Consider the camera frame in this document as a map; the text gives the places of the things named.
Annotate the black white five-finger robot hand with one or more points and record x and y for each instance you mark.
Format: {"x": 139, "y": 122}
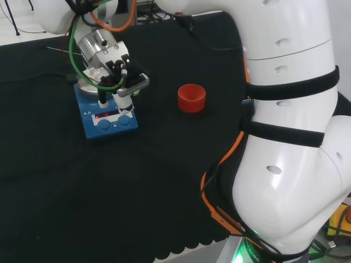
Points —
{"x": 124, "y": 102}

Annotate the heater with blue base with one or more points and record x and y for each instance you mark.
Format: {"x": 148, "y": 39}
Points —
{"x": 109, "y": 128}

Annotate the red ribbed plastic cup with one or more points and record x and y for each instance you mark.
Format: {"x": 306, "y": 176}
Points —
{"x": 192, "y": 102}

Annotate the thin glass rod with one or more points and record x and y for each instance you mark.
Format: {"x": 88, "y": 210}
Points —
{"x": 59, "y": 50}

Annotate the black bench cloth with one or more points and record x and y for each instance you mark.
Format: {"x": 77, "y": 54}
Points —
{"x": 109, "y": 191}

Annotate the black blue usb connector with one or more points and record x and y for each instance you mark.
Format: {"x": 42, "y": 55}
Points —
{"x": 247, "y": 102}

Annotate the black tripod leg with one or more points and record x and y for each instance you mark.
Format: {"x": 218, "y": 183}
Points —
{"x": 13, "y": 24}

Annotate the yellow stop button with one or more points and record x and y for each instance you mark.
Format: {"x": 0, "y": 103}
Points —
{"x": 340, "y": 224}

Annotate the silver usb plug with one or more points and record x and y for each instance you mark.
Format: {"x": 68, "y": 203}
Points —
{"x": 331, "y": 244}

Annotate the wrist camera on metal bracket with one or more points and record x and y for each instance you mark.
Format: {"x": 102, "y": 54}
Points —
{"x": 109, "y": 54}

